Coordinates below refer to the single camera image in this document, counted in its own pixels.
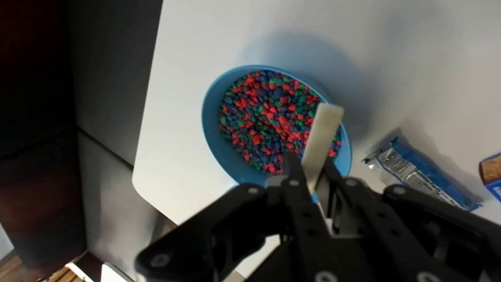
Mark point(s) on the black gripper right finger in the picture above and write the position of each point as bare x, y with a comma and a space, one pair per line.
407, 235

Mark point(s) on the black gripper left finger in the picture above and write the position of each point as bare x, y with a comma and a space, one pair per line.
251, 224

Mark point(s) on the white plastic spoon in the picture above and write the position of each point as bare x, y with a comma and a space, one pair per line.
323, 133

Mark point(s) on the blue wrapped cereal bar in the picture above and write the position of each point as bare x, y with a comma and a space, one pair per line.
417, 174

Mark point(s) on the blue cereal bar box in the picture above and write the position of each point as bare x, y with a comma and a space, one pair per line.
492, 177

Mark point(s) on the red green blue cereal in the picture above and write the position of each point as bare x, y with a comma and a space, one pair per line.
267, 119

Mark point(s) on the blue plastic bowl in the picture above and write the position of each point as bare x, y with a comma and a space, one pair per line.
212, 125

